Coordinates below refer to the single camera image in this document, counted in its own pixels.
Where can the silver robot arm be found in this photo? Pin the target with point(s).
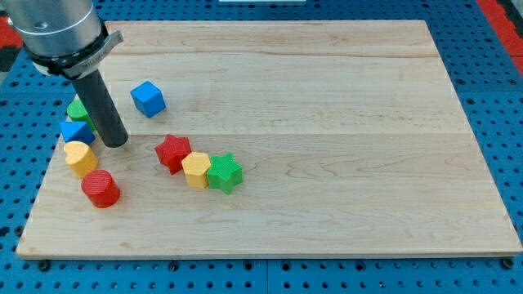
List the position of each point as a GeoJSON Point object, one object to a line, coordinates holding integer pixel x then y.
{"type": "Point", "coordinates": [62, 37]}

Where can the yellow hexagon block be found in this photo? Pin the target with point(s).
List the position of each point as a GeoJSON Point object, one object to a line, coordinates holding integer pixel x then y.
{"type": "Point", "coordinates": [195, 166]}

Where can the wooden board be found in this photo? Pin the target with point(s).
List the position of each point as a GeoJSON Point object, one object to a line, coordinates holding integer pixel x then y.
{"type": "Point", "coordinates": [352, 140]}

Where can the green star block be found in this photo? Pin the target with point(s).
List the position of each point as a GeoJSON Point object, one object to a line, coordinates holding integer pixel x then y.
{"type": "Point", "coordinates": [225, 173]}

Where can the red star block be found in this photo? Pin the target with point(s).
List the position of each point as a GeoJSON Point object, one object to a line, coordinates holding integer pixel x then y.
{"type": "Point", "coordinates": [172, 151]}

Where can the blue cube block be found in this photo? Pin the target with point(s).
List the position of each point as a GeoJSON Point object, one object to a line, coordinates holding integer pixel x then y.
{"type": "Point", "coordinates": [148, 99]}

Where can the red cylinder block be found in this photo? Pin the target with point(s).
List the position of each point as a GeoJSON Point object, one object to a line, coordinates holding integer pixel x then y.
{"type": "Point", "coordinates": [100, 188]}

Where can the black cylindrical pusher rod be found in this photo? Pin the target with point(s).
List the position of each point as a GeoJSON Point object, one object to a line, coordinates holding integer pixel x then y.
{"type": "Point", "coordinates": [100, 107]}

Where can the yellow heart block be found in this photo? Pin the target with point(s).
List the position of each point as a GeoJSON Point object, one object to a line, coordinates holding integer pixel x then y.
{"type": "Point", "coordinates": [80, 158]}

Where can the blue triangle block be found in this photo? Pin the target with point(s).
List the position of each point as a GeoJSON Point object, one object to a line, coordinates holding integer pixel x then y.
{"type": "Point", "coordinates": [77, 131]}

